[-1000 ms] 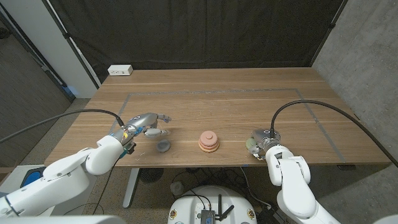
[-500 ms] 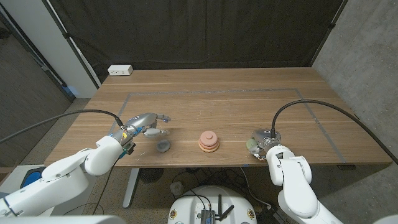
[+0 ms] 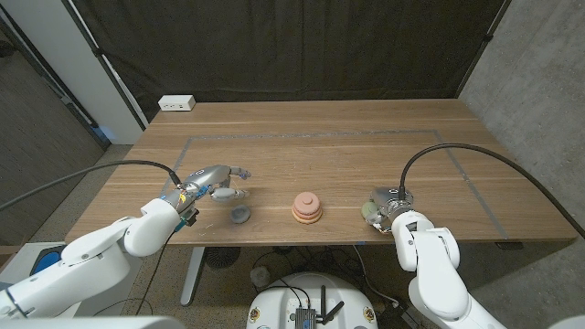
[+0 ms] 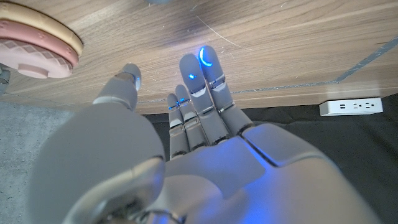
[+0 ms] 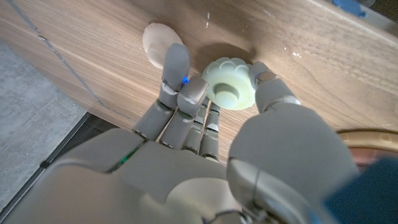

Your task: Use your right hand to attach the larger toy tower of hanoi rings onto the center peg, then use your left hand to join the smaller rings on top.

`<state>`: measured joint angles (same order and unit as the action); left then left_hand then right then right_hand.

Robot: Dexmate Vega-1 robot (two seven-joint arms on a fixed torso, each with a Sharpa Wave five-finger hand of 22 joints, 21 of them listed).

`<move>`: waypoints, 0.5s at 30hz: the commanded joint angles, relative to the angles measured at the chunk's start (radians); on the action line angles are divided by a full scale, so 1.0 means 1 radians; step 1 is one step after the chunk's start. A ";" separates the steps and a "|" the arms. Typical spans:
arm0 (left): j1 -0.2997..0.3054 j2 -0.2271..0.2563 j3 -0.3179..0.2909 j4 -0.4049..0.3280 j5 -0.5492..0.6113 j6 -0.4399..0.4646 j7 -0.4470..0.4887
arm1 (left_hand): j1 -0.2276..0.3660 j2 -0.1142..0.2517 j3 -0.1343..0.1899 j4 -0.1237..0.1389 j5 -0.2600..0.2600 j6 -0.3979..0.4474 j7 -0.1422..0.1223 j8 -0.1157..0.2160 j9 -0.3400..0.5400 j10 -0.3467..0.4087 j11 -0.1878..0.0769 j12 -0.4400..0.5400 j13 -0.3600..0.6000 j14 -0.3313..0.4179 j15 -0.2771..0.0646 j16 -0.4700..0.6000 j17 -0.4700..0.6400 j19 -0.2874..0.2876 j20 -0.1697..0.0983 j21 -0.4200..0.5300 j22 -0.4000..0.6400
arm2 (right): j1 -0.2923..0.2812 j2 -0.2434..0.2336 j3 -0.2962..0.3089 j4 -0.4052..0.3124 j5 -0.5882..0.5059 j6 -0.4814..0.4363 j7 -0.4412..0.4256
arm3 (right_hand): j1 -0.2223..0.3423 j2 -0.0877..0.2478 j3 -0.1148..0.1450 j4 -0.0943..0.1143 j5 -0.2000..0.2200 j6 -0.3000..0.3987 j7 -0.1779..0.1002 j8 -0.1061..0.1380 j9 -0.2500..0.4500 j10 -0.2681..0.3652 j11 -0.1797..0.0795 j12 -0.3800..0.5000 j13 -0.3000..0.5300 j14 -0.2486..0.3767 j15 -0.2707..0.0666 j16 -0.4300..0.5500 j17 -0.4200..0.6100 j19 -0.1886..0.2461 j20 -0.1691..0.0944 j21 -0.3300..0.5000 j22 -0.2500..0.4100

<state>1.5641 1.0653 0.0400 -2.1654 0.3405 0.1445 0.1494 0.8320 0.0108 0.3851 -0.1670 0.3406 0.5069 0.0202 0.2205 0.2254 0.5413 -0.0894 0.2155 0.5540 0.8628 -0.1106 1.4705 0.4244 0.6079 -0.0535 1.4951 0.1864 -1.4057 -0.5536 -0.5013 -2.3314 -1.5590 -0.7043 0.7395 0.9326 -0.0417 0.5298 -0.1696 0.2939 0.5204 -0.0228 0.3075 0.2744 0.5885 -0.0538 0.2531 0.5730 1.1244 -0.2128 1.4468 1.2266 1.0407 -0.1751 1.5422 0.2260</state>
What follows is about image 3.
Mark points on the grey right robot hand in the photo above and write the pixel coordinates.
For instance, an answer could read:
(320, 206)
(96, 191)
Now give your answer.
(390, 196)

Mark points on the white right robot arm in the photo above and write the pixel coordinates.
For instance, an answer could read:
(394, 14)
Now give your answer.
(434, 269)

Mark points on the black backdrop stand pole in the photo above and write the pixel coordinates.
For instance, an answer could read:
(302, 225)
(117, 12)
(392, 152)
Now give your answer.
(489, 36)
(97, 51)

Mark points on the round black fan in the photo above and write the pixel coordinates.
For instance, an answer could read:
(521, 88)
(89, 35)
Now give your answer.
(221, 257)

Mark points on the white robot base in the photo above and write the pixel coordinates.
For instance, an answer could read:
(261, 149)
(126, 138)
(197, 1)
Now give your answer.
(274, 306)

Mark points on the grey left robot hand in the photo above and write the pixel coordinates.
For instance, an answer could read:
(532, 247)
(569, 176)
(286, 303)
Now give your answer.
(208, 176)

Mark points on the blue foot pedal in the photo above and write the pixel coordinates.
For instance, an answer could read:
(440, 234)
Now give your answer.
(45, 260)

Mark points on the grey round floor object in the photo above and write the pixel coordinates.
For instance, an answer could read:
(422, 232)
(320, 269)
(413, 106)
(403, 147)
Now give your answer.
(260, 276)

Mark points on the white power strip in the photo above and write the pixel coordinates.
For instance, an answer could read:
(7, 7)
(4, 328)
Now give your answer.
(176, 102)

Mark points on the radio module with antennas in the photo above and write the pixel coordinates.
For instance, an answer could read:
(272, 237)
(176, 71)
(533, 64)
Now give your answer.
(305, 317)

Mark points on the black backdrop curtain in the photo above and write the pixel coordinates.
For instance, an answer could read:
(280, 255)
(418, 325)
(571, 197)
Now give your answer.
(292, 45)

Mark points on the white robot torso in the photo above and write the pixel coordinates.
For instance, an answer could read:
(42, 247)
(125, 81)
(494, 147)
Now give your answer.
(91, 323)

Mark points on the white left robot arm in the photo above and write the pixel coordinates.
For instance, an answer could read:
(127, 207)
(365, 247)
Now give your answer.
(91, 260)

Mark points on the black power adapter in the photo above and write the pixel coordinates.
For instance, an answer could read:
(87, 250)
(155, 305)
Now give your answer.
(393, 316)

